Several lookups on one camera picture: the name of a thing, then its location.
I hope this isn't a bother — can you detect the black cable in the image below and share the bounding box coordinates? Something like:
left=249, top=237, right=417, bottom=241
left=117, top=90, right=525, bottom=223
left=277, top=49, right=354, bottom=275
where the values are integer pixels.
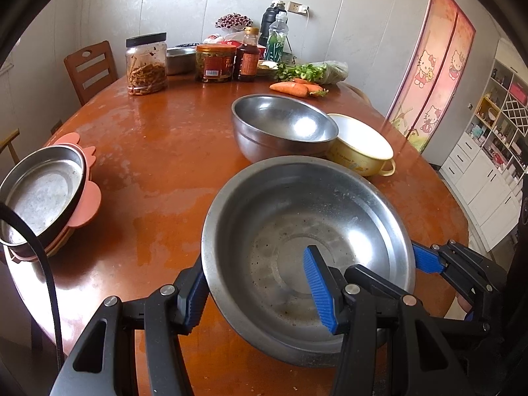
left=0, top=202, right=64, bottom=370

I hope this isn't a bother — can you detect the clear plastic bottle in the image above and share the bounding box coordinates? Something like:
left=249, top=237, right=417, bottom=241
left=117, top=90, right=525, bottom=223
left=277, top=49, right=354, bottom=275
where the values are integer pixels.
left=264, top=12, right=290, bottom=63

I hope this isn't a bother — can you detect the wooden slat-back chair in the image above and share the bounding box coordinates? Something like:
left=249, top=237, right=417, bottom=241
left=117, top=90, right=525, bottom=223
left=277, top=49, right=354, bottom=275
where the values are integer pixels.
left=64, top=40, right=119, bottom=106

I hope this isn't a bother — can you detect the red-label jar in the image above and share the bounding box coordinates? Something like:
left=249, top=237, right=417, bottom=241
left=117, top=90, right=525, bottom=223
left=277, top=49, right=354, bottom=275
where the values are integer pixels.
left=195, top=43, right=237, bottom=84

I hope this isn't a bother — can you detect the shiny steel bowl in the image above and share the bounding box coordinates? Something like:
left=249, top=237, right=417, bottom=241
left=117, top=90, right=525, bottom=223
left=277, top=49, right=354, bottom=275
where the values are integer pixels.
left=201, top=156, right=416, bottom=368

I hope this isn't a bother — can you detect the round steel pan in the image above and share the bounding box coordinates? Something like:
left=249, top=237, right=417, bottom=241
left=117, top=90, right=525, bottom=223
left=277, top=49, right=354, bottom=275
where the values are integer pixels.
left=0, top=145, right=88, bottom=256

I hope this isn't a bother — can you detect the small steel basin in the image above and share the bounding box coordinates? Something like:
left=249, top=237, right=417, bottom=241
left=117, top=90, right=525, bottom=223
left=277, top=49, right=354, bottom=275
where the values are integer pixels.
left=166, top=46, right=198, bottom=76

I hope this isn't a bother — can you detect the dark sauce bottle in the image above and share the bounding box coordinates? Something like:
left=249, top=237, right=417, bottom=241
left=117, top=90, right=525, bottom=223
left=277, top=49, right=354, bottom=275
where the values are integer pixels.
left=233, top=27, right=261, bottom=82

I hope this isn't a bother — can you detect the pink cartoon door curtain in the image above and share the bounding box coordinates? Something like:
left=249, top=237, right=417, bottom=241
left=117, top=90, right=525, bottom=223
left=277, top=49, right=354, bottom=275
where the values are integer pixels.
left=385, top=0, right=477, bottom=153

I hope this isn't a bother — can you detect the curved-back chair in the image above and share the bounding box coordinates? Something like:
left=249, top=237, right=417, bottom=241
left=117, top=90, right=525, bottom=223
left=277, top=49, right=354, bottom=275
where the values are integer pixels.
left=0, top=129, right=20, bottom=166

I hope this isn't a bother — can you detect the yellow enamel bowl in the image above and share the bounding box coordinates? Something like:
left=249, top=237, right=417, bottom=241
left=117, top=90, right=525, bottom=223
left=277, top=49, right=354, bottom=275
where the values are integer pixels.
left=326, top=113, right=397, bottom=177

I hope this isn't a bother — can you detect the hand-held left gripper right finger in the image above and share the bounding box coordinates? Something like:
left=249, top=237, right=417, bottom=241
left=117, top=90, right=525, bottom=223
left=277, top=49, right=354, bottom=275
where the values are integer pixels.
left=303, top=245, right=467, bottom=396

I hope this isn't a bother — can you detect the bag of leafy greens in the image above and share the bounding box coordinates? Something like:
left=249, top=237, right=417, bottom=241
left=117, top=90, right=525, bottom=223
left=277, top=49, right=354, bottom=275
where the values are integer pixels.
left=274, top=61, right=349, bottom=84

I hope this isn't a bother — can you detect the black thermos bottle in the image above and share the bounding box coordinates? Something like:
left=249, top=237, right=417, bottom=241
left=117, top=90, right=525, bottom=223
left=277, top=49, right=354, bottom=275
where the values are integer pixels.
left=260, top=1, right=287, bottom=36

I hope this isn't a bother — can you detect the white shelf cabinet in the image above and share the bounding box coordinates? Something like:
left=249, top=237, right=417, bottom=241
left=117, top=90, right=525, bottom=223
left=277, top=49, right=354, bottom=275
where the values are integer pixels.
left=439, top=39, right=528, bottom=252

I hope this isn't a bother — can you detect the red and white package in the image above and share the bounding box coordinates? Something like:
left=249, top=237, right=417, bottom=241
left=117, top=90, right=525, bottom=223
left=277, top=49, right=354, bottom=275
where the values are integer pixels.
left=202, top=33, right=245, bottom=47

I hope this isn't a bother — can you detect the banded steel bowl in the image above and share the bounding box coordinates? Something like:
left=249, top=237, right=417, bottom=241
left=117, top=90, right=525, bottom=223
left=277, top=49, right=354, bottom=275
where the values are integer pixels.
left=231, top=94, right=340, bottom=165

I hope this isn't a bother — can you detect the pink flower-shaped plate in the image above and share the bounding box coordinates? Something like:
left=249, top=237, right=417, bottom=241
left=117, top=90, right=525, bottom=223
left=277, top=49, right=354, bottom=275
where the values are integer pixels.
left=10, top=132, right=102, bottom=262

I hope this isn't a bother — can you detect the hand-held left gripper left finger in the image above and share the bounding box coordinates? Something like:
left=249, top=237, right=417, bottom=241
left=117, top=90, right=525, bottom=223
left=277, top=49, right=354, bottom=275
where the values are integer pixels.
left=49, top=253, right=211, bottom=396

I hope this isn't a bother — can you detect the rattan chair back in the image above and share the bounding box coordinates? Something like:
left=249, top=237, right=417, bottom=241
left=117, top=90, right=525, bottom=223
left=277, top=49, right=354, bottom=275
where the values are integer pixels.
left=342, top=82, right=373, bottom=105

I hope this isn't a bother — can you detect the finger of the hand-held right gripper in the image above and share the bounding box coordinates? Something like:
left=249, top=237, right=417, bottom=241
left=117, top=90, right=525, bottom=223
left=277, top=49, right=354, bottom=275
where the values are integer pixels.
left=412, top=240, right=507, bottom=298
left=430, top=313, right=495, bottom=336

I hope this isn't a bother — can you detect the dried flower bunch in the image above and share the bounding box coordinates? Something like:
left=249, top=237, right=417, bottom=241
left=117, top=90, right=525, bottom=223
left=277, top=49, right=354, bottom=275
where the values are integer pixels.
left=215, top=14, right=253, bottom=31

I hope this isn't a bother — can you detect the black-lid pickle jar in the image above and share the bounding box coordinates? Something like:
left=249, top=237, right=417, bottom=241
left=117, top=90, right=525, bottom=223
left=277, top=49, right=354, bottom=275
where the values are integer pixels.
left=126, top=32, right=168, bottom=96

